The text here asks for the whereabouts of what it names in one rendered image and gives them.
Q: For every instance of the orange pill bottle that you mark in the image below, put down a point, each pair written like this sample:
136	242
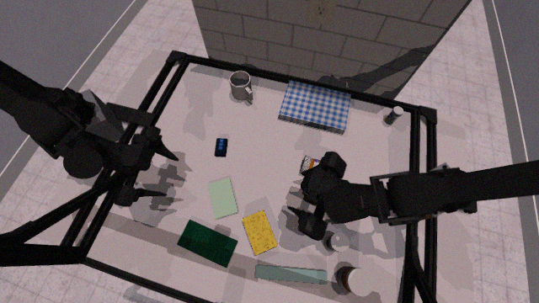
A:
314	163

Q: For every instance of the grey bottle with brown label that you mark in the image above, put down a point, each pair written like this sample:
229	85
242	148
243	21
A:
355	280

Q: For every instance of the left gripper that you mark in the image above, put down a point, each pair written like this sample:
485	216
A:
125	195

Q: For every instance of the grey mug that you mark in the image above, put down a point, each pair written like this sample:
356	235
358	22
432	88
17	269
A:
241	78

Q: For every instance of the yellow sponge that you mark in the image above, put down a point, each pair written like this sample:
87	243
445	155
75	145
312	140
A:
259	232

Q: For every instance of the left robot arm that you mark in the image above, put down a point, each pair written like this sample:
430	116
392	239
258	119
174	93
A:
48	125

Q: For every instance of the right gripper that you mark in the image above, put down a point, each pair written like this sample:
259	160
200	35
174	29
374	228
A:
311	224

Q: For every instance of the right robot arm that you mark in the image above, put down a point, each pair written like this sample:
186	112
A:
411	197

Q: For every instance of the grey ribbed bottle cap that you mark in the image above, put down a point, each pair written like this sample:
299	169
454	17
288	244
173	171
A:
306	163

